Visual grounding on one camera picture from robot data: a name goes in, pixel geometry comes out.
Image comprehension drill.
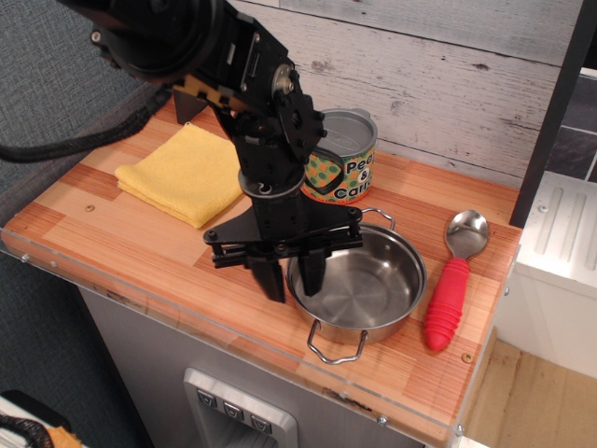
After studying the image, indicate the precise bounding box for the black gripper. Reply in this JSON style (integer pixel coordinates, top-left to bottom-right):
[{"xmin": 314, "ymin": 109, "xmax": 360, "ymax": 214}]
[{"xmin": 203, "ymin": 193, "xmax": 363, "ymax": 303}]

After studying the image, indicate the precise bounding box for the stainless steel pot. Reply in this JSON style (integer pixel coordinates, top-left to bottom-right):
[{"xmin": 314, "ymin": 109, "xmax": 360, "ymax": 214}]
[{"xmin": 285, "ymin": 207, "xmax": 427, "ymax": 365}]

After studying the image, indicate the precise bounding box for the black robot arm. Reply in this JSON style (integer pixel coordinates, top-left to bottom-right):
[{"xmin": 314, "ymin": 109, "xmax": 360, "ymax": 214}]
[{"xmin": 69, "ymin": 1, "xmax": 362, "ymax": 301}]

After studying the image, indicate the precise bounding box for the peas and carrots can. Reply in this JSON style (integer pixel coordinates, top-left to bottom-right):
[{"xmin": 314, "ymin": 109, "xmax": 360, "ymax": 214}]
[{"xmin": 302, "ymin": 108, "xmax": 378, "ymax": 204}]

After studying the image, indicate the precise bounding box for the yellow folded cloth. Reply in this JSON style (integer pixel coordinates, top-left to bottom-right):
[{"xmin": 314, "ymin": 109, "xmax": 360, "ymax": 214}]
[{"xmin": 115, "ymin": 122, "xmax": 242, "ymax": 229}]

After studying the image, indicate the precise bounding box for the silver dispenser panel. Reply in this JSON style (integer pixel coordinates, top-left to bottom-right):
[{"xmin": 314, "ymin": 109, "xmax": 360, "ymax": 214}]
[{"xmin": 183, "ymin": 368, "xmax": 299, "ymax": 447}]

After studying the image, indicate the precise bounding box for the grey toy fridge cabinet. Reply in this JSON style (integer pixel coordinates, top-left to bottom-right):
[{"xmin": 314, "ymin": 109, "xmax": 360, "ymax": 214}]
[{"xmin": 81, "ymin": 289, "xmax": 420, "ymax": 447}]

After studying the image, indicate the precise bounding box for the white toy sink unit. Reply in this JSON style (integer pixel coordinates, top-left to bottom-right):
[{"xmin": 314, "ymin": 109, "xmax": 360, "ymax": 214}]
[{"xmin": 492, "ymin": 67, "xmax": 597, "ymax": 380}]

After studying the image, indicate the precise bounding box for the clear acrylic edge guard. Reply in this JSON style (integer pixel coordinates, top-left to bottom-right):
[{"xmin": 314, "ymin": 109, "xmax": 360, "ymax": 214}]
[{"xmin": 2, "ymin": 218, "xmax": 468, "ymax": 447}]

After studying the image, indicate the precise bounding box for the orange and black object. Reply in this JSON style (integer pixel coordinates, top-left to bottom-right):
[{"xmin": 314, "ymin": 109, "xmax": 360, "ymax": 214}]
[{"xmin": 1, "ymin": 390, "xmax": 85, "ymax": 448}]

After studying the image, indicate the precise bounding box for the red handled metal spoon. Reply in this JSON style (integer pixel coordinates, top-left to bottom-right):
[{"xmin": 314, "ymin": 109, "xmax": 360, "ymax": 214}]
[{"xmin": 423, "ymin": 209, "xmax": 489, "ymax": 351}]

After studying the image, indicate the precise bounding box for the dark left frame post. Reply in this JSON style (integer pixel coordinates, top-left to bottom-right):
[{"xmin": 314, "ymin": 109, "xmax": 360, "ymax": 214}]
[{"xmin": 173, "ymin": 90, "xmax": 208, "ymax": 124}]

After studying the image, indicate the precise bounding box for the dark frame post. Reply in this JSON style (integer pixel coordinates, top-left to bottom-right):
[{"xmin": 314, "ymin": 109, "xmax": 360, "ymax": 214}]
[
  {"xmin": 173, "ymin": 90, "xmax": 208, "ymax": 124},
  {"xmin": 509, "ymin": 0, "xmax": 596, "ymax": 229}
]

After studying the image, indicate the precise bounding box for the black braided cable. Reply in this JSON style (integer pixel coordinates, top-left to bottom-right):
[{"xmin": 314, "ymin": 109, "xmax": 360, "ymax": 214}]
[{"xmin": 0, "ymin": 91, "xmax": 172, "ymax": 163}]

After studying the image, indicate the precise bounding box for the dark right frame post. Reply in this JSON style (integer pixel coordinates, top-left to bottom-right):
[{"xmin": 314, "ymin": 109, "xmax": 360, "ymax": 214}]
[{"xmin": 509, "ymin": 0, "xmax": 596, "ymax": 229}]

